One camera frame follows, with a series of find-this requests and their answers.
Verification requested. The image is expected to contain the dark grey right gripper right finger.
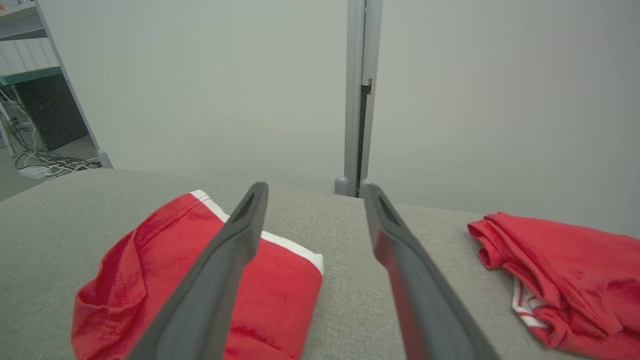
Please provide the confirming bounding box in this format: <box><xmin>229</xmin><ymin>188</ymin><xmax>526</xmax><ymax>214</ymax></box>
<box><xmin>360</xmin><ymin>180</ymin><xmax>501</xmax><ymax>360</ymax></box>

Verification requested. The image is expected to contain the white power strip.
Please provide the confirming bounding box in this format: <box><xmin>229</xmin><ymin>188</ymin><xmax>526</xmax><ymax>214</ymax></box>
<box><xmin>18</xmin><ymin>166</ymin><xmax>54</xmax><ymax>180</ymax></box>

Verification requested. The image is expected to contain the black computer tower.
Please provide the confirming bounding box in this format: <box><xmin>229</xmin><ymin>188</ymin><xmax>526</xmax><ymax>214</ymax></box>
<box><xmin>14</xmin><ymin>74</ymin><xmax>90</xmax><ymax>151</ymax></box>

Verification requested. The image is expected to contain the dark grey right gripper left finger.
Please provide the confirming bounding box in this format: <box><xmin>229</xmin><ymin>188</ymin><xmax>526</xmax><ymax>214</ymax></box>
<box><xmin>127</xmin><ymin>181</ymin><xmax>269</xmax><ymax>360</ymax></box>

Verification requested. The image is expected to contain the grey partition end post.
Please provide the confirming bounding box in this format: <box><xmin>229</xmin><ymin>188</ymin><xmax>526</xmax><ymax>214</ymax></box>
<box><xmin>34</xmin><ymin>0</ymin><xmax>114</xmax><ymax>169</ymax></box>

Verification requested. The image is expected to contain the red shirt with white sleeves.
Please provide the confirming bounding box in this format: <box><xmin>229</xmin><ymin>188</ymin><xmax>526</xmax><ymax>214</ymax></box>
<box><xmin>467</xmin><ymin>212</ymin><xmax>640</xmax><ymax>360</ymax></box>

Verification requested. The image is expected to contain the grey double partition post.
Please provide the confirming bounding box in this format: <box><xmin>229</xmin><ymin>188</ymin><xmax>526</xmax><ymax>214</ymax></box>
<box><xmin>334</xmin><ymin>0</ymin><xmax>384</xmax><ymax>198</ymax></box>

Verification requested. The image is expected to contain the red printed basketball jersey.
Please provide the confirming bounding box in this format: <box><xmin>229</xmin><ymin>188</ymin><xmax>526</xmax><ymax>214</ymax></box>
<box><xmin>71</xmin><ymin>189</ymin><xmax>325</xmax><ymax>360</ymax></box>

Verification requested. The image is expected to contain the metal shelf rack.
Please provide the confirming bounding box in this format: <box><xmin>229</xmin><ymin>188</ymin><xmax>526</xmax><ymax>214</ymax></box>
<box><xmin>0</xmin><ymin>0</ymin><xmax>64</xmax><ymax>87</ymax></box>

